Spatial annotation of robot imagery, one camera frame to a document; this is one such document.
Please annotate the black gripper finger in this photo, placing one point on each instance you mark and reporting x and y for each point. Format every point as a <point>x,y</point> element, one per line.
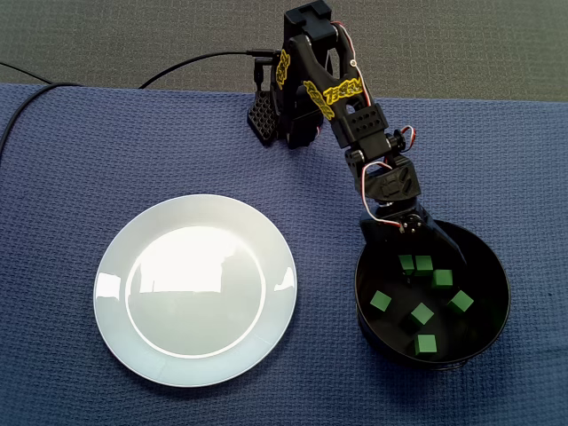
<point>384,242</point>
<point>446,242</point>

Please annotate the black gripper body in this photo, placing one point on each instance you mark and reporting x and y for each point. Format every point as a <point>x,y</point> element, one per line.
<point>385,223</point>

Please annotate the small green cube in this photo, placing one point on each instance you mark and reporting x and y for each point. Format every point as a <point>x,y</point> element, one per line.
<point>381,301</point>
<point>460,302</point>
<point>421,314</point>
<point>423,265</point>
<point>442,278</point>
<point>426,344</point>
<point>406,263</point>

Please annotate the black metal bucket container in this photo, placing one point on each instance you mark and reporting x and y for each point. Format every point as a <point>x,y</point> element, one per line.
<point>483,319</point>

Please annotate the white round plate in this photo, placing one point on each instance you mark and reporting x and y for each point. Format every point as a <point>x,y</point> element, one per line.
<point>199,284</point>

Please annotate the blue woven table cloth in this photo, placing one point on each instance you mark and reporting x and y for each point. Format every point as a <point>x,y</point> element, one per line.
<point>66,222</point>

